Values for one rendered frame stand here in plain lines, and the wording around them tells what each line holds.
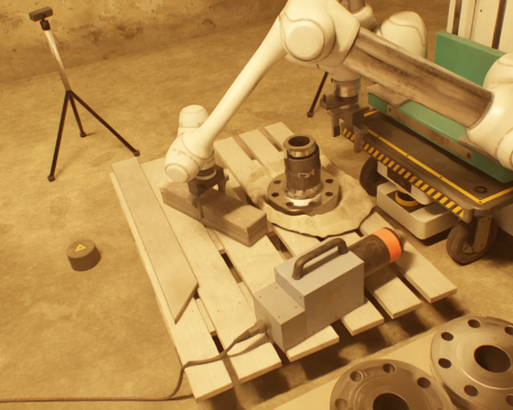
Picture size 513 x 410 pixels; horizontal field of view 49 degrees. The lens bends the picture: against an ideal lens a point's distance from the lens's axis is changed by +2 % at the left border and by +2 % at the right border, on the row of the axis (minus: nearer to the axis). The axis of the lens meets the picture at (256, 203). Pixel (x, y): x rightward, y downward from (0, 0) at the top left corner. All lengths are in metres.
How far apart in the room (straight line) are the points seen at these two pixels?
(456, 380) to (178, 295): 0.81
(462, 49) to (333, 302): 0.93
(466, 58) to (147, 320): 1.34
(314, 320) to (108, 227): 1.10
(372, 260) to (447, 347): 0.32
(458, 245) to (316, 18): 0.93
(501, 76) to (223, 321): 1.02
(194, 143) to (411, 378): 0.85
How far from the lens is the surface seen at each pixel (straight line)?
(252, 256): 1.82
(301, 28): 1.33
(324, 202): 1.93
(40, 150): 3.06
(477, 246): 1.96
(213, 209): 1.90
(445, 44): 2.04
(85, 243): 2.18
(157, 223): 2.01
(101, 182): 2.65
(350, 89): 1.80
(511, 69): 1.67
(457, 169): 1.89
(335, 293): 1.53
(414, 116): 1.98
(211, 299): 1.71
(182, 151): 1.63
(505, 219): 2.02
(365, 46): 1.40
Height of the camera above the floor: 1.35
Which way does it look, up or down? 36 degrees down
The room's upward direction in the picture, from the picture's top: 8 degrees counter-clockwise
